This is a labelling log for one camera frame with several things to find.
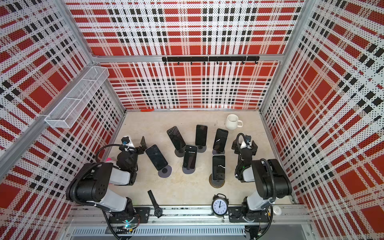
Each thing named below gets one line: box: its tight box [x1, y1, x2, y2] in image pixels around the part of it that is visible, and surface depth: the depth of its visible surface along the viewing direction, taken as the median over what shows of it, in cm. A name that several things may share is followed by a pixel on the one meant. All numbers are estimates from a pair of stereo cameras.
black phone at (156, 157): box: [145, 144, 168, 171], surface depth 84 cm
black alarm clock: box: [211, 193, 229, 220], surface depth 76 cm
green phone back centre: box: [195, 124, 208, 147], surface depth 93 cm
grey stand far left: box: [157, 165, 172, 178], surface depth 90 cm
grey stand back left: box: [174, 146, 186, 158], surface depth 99 cm
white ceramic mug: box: [225, 114, 243, 130], surface depth 109 cm
